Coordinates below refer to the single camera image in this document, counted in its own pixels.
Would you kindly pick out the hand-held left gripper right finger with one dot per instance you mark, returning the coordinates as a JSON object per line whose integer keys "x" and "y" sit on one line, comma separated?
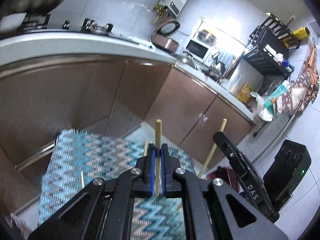
{"x": 163, "y": 170}

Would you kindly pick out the blue towel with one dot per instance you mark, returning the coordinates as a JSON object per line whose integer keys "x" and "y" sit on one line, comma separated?
{"x": 226, "y": 58}

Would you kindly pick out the steel pot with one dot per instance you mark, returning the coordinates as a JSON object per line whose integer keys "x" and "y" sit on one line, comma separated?
{"x": 206, "y": 37}

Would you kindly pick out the copper lower cabinets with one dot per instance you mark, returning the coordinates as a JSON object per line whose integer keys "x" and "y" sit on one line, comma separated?
{"x": 75, "y": 92}

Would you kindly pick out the yellow detergent bottle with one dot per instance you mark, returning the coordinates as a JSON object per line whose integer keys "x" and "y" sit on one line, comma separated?
{"x": 245, "y": 93}

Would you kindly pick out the gas stove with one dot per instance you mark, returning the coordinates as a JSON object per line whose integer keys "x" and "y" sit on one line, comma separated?
{"x": 97, "y": 28}

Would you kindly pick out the wooden rolling stick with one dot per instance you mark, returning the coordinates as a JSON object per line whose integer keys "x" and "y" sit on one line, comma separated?
{"x": 290, "y": 20}

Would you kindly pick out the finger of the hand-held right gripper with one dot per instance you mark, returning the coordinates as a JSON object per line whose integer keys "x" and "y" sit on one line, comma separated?
{"x": 225, "y": 145}

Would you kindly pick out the kitchen window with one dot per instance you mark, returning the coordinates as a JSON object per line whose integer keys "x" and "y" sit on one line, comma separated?
{"x": 225, "y": 35}

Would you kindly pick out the yellow film roll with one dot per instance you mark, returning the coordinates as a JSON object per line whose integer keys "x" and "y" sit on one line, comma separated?
{"x": 301, "y": 32}

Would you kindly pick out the white rag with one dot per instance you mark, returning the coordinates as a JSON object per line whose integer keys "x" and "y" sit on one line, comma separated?
{"x": 278, "y": 57}

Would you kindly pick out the white spray bottle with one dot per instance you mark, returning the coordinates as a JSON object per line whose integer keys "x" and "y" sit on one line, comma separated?
{"x": 236, "y": 85}

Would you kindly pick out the white microwave oven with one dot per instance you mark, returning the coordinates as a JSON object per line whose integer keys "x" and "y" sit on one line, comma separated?
{"x": 196, "y": 48}

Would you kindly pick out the zigzag patterned tablecloth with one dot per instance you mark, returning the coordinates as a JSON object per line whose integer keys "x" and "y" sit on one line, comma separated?
{"x": 87, "y": 155}

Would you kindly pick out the black frying pan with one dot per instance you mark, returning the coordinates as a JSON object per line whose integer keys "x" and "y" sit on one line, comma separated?
{"x": 212, "y": 73}

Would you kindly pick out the blue sponge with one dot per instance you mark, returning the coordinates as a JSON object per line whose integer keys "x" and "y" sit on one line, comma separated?
{"x": 287, "y": 65}

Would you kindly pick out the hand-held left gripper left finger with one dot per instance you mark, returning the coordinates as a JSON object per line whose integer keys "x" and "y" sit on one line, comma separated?
{"x": 150, "y": 170}

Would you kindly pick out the teal printed cloth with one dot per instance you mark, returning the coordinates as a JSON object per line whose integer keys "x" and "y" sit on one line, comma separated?
{"x": 275, "y": 96}

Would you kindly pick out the brown floral apron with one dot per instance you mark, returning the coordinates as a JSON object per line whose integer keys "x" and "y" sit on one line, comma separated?
{"x": 300, "y": 87}

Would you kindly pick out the white kitchen countertop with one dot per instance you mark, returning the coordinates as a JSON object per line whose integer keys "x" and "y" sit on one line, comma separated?
{"x": 62, "y": 45}

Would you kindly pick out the white plastic bag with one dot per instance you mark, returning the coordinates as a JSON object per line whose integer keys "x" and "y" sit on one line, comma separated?
{"x": 263, "y": 110}

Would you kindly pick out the single wooden chopstick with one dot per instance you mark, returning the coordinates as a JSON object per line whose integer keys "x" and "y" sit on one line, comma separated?
{"x": 158, "y": 135}
{"x": 212, "y": 150}

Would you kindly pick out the brown rice cooker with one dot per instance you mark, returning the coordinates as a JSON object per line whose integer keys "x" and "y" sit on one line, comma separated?
{"x": 165, "y": 43}

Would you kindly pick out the black wall rack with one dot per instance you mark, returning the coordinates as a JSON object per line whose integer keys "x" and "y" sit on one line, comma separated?
{"x": 265, "y": 60}

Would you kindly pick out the dark brown wooden stool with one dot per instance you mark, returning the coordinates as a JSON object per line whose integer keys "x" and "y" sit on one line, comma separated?
{"x": 228, "y": 177}

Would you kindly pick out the steel pot lid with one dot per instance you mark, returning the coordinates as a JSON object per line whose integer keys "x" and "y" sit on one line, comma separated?
{"x": 186, "y": 59}

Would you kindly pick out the yellow plastic basin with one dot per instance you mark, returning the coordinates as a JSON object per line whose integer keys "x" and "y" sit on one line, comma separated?
{"x": 212, "y": 31}

